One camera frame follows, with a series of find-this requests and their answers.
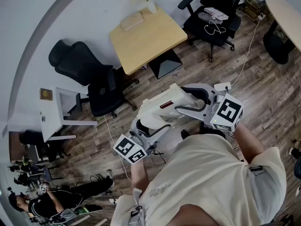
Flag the white telephone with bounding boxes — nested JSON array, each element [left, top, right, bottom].
[[137, 83, 200, 129]]

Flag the person's left forearm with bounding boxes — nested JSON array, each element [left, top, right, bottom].
[[130, 159, 149, 193]]

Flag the person's right forearm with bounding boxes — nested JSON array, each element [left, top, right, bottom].
[[232, 121, 264, 162]]

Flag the person's legs black trousers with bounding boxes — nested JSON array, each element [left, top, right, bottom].
[[180, 121, 226, 141]]

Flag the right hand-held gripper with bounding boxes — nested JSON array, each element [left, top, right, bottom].
[[174, 83, 245, 133]]

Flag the white flat box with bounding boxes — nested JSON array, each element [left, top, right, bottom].
[[203, 7, 229, 21]]

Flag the olive storage crate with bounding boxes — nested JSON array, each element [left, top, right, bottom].
[[244, 0, 268, 20]]

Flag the square light wooden table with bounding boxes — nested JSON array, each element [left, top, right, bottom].
[[108, 5, 188, 80]]

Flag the white floor cable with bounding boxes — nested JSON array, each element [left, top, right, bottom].
[[103, 115, 131, 181], [231, 13, 265, 88]]

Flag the black padded office chair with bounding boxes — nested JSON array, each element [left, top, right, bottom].
[[48, 39, 140, 119]]

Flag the white side table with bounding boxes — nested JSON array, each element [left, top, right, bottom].
[[39, 86, 99, 143]]

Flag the person's torso cream t-shirt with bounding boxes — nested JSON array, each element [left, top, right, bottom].
[[110, 133, 287, 226]]

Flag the small black chair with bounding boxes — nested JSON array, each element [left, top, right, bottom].
[[18, 130, 69, 162]]

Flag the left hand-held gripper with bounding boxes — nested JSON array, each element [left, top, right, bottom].
[[112, 118, 172, 165]]

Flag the grey cloth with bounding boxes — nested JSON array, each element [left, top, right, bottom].
[[197, 12, 223, 24]]

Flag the grey shoulder strap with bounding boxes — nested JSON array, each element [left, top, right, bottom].
[[128, 189, 144, 226], [249, 165, 282, 221]]

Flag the black mesh office chair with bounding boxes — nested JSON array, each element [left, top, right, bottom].
[[177, 0, 247, 63]]

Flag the black floor cable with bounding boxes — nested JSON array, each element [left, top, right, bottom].
[[150, 149, 167, 164]]

